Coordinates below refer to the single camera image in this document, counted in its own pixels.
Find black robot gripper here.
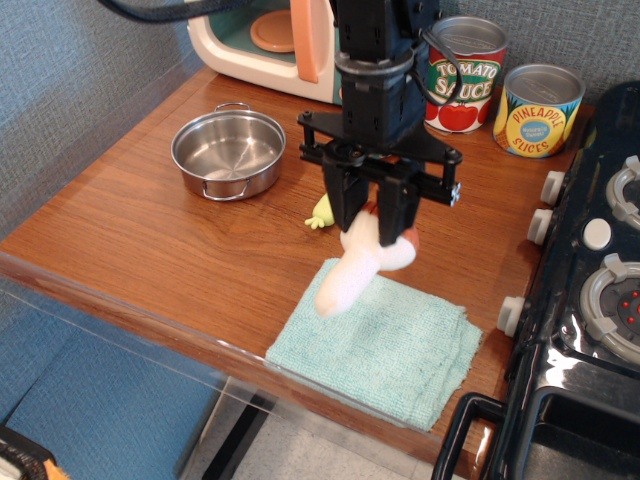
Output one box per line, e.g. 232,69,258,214
296,64,463,248

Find white plush mushroom brown cap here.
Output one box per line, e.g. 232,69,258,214
314,202,419,318

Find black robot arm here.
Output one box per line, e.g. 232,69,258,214
298,1,463,246

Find light blue folded towel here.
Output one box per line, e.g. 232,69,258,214
266,259,482,431

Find small stainless steel pot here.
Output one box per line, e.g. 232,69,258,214
171,102,286,202

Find toy microwave teal and cream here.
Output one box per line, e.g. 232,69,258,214
188,0,341,105

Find tomato sauce can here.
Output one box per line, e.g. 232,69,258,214
425,16,508,133

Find pineapple slices can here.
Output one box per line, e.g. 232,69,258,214
493,64,585,159

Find black toy stove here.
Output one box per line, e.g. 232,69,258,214
433,81,639,479

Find orange and black object corner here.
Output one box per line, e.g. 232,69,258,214
1,425,70,480

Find spoon with yellow-green handle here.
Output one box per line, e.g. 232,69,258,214
304,193,335,230

